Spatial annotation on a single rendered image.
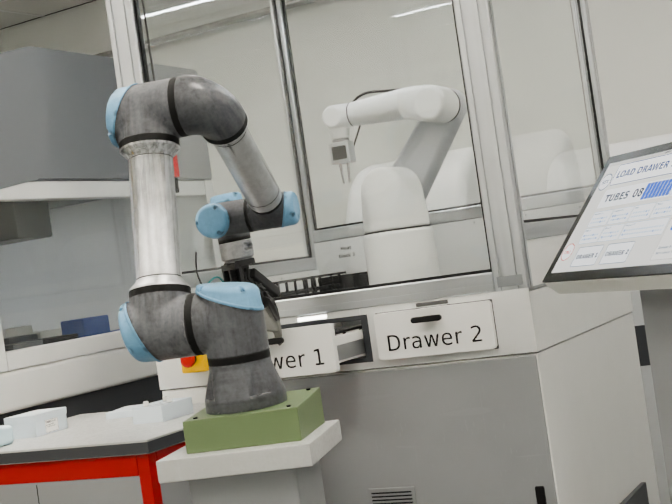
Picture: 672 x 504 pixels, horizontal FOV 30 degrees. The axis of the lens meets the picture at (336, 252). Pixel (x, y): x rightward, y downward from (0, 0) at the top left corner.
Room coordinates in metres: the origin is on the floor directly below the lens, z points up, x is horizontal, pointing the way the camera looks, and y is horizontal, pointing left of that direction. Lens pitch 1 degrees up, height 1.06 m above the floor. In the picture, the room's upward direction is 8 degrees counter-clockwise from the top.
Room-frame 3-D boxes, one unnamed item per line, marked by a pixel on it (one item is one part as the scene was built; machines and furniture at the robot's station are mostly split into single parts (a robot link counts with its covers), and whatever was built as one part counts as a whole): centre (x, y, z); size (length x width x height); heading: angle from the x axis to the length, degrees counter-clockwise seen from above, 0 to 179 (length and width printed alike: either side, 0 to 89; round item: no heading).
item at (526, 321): (3.45, -0.16, 0.87); 1.02 x 0.95 x 0.14; 64
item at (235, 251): (2.85, 0.22, 1.12); 0.08 x 0.08 x 0.05
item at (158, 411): (2.91, 0.45, 0.78); 0.12 x 0.08 x 0.04; 152
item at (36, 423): (2.98, 0.76, 0.79); 0.13 x 0.09 x 0.05; 157
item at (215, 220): (2.74, 0.23, 1.19); 0.11 x 0.11 x 0.08; 78
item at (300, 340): (2.88, 0.16, 0.87); 0.29 x 0.02 x 0.11; 64
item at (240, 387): (2.31, 0.20, 0.87); 0.15 x 0.15 x 0.10
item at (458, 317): (2.90, -0.20, 0.87); 0.29 x 0.02 x 0.11; 64
